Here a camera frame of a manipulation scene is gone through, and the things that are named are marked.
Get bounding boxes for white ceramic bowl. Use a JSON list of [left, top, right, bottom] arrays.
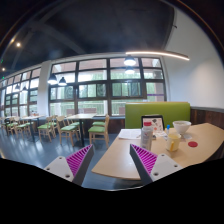
[[172, 120, 193, 136]]

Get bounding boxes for flat round red coaster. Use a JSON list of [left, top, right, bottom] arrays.
[[187, 140, 199, 149]]

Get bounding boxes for group of green-seated wooden chairs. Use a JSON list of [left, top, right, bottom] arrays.
[[0, 114, 111, 148]]

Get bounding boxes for light wooden dining table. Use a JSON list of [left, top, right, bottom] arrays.
[[66, 113, 98, 148], [20, 114, 47, 141]]

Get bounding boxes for white paper sheets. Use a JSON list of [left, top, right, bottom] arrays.
[[117, 128, 142, 140]]

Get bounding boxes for group of dark pendant lamps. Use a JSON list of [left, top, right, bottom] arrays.
[[13, 54, 138, 93]]

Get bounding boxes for white mug with yellow handle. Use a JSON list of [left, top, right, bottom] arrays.
[[165, 132, 182, 153]]

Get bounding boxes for long curved linear light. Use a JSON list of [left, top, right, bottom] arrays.
[[125, 50, 190, 62]]

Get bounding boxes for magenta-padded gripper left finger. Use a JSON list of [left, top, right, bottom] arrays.
[[43, 143, 95, 187]]

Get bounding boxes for black-framed tablet with pictures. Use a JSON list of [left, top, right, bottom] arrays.
[[140, 114, 166, 134]]

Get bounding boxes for green upholstered bench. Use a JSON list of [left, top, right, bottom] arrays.
[[124, 101, 192, 130]]

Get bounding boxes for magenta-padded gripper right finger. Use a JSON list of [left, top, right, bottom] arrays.
[[129, 143, 184, 186]]

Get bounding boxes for red-capped clear drink bottle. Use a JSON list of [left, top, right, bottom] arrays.
[[140, 121, 154, 152]]

